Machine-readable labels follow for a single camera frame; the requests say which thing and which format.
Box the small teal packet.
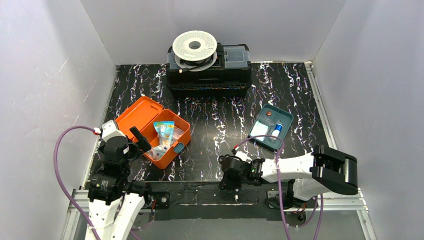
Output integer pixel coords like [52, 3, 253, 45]
[146, 145, 168, 161]

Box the blue cotton swab packet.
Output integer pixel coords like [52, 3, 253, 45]
[153, 121, 175, 150]

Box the orange medicine box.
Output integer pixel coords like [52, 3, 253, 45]
[115, 96, 191, 170]

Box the white blue medicine sachet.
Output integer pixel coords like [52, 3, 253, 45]
[172, 126, 185, 142]

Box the teal bandage packet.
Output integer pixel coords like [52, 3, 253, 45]
[249, 120, 274, 142]

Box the small blue capped bottle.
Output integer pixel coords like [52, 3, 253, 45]
[271, 123, 283, 138]

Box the teal divided tray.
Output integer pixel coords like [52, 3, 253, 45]
[248, 104, 294, 151]

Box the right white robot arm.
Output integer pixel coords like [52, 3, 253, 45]
[218, 145, 359, 204]

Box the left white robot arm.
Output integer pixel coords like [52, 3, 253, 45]
[85, 120, 148, 240]

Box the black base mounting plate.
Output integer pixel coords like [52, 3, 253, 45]
[119, 181, 319, 222]

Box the black plastic toolbox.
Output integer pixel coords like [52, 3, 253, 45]
[165, 43, 253, 99]

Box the white filament spool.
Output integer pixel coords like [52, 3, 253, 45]
[172, 30, 218, 74]

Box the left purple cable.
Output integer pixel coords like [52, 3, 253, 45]
[52, 125, 143, 240]

